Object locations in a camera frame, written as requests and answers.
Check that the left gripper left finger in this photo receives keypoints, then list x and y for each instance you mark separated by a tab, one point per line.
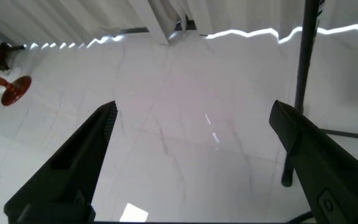
64	180

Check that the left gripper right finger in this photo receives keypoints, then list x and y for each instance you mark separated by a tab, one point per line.
337	186

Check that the black clothes rack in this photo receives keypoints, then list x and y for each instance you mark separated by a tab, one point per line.
306	62

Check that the red stand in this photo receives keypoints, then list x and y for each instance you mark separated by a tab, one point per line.
15	90

